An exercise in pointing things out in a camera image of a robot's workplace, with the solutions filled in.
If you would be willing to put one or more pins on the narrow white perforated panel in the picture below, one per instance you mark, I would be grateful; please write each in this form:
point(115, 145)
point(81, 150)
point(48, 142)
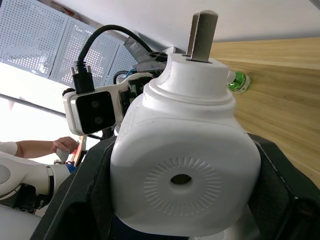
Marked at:
point(120, 62)

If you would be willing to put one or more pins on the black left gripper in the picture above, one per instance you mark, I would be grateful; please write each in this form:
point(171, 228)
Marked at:
point(133, 90)

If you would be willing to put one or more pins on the large white perforated panel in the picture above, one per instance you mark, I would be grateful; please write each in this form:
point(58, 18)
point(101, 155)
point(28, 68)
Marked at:
point(30, 32)

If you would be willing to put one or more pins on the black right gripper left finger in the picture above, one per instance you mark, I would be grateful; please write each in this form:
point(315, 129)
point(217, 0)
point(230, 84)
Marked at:
point(75, 200)

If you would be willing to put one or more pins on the person's bare hand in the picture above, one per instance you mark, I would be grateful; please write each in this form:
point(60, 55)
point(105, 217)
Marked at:
point(65, 143)

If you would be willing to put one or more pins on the orange wooden frame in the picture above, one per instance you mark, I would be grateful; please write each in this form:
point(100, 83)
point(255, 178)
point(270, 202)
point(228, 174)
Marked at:
point(79, 151)

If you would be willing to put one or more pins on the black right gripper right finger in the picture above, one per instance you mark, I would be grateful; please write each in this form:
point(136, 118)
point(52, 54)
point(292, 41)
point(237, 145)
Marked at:
point(282, 195)

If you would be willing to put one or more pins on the white robot body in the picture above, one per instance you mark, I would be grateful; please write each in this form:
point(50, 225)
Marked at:
point(17, 223)

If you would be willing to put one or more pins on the green liquid bottle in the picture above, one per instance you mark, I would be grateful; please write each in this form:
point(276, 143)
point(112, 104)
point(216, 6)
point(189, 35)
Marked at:
point(240, 81)

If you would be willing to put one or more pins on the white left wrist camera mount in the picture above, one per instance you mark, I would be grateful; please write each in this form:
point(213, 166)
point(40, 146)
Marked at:
point(93, 112)

